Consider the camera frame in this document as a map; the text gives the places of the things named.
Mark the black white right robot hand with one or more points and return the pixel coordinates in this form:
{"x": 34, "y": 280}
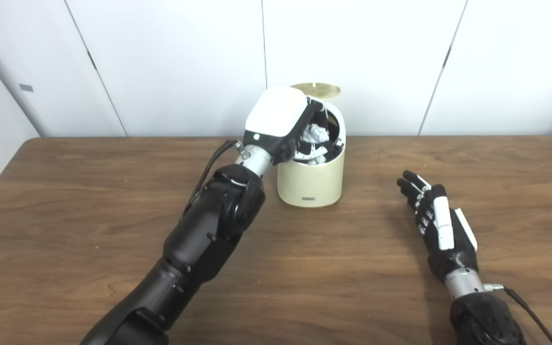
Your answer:
{"x": 448, "y": 254}

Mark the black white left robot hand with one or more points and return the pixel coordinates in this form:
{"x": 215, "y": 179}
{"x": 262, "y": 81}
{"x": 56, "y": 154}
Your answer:
{"x": 276, "y": 115}

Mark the white paper ball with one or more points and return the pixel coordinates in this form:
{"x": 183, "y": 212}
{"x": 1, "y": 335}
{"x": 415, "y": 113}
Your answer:
{"x": 314, "y": 133}

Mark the cream round bin lid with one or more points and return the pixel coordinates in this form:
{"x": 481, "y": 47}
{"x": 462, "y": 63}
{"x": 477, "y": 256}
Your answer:
{"x": 321, "y": 90}

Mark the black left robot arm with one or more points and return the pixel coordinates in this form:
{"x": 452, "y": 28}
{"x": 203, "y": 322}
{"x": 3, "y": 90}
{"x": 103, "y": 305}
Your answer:
{"x": 209, "y": 225}

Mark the cream-colored desktop bin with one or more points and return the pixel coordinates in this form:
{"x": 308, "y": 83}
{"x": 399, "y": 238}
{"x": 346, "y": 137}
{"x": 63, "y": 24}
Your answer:
{"x": 309, "y": 184}

